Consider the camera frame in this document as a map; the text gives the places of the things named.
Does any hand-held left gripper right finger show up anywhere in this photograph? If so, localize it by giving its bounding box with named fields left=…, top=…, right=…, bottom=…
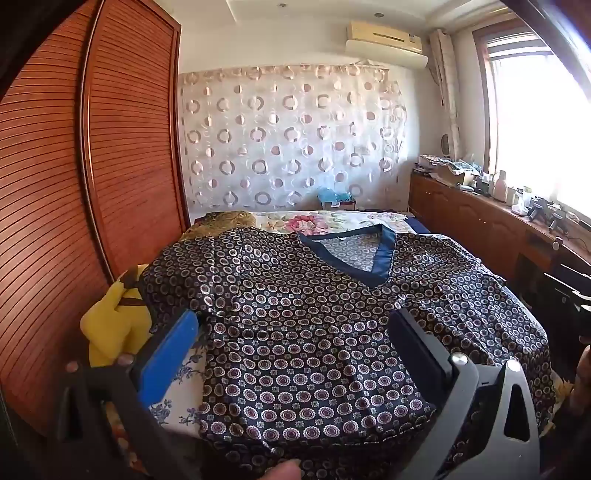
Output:
left=390, top=308, right=541, bottom=480

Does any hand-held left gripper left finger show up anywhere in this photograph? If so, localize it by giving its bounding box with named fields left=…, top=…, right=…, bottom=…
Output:
left=48, top=308, right=206, bottom=480

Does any navy patterned satin shirt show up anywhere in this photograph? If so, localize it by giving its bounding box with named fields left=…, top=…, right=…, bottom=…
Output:
left=139, top=224, right=557, bottom=480

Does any person's left hand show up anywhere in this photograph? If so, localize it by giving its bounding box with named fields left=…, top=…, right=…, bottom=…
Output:
left=256, top=459, right=304, bottom=480

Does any blue floral white bedsheet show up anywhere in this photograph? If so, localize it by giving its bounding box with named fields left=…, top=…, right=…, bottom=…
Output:
left=104, top=323, right=218, bottom=462

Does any yellow plush toy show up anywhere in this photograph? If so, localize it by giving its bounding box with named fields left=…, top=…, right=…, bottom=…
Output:
left=81, top=265, right=153, bottom=367

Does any navy blue blanket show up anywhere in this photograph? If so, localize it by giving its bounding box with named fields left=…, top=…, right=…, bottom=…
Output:
left=401, top=215, right=435, bottom=234

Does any long wooden cabinet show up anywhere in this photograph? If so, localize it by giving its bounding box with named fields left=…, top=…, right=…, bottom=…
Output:
left=409, top=168, right=591, bottom=296

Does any golden brown cushion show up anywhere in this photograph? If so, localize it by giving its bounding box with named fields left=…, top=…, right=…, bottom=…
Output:
left=180, top=210, right=257, bottom=241

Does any colourful floral quilt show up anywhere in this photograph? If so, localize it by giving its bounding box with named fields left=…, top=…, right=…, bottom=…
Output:
left=254, top=210, right=411, bottom=236

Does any blue tissue box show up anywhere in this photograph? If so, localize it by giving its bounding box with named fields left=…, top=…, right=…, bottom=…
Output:
left=318, top=188, right=357, bottom=212

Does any pile of papers and boxes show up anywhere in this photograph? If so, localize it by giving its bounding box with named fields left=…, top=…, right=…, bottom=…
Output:
left=418, top=154, right=483, bottom=186

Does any black device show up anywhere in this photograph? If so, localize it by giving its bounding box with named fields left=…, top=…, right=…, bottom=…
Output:
left=531, top=196, right=578, bottom=232

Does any white circle-print curtain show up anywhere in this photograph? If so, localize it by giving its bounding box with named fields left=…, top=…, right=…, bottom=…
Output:
left=178, top=65, right=409, bottom=215

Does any bright window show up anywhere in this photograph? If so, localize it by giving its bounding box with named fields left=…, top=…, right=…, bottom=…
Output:
left=480, top=28, right=591, bottom=217

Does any tied-back lace window curtain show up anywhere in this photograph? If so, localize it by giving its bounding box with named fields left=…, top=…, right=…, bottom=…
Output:
left=429, top=28, right=462, bottom=162

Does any beige air conditioner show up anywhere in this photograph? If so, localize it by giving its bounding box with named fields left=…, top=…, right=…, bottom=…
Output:
left=345, top=21, right=429, bottom=70

